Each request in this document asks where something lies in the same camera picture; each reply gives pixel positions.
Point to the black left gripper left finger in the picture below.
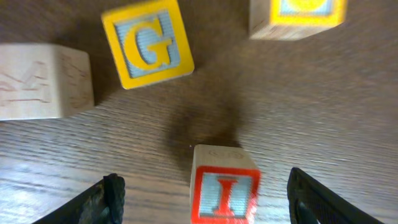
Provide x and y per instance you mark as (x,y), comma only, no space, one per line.
(103,202)

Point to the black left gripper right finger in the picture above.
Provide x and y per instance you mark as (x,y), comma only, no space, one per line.
(311,202)

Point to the red letter I block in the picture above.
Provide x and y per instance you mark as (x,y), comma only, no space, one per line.
(223,186)

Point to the plain wooden K block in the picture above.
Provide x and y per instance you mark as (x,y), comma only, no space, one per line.
(42,81)

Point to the yellow letter G block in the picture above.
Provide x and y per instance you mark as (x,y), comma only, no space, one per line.
(148,42)

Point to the yellow framed wooden block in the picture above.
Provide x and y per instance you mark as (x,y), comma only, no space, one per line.
(293,19)

